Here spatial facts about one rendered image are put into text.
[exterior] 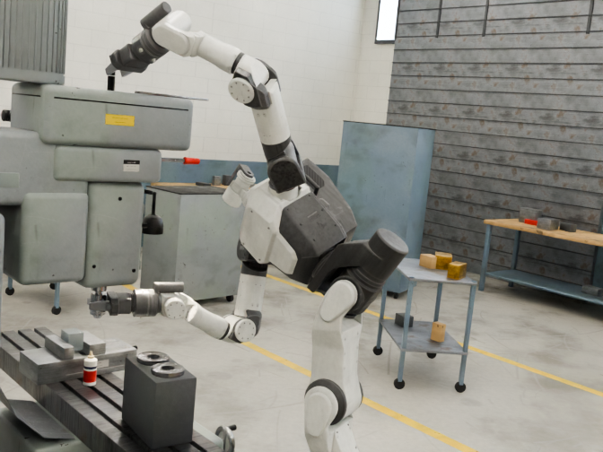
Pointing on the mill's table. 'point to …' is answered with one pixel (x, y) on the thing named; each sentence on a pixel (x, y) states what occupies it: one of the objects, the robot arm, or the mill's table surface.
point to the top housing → (101, 117)
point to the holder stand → (159, 399)
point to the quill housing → (113, 233)
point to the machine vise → (70, 360)
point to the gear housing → (106, 164)
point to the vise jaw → (92, 344)
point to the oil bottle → (90, 370)
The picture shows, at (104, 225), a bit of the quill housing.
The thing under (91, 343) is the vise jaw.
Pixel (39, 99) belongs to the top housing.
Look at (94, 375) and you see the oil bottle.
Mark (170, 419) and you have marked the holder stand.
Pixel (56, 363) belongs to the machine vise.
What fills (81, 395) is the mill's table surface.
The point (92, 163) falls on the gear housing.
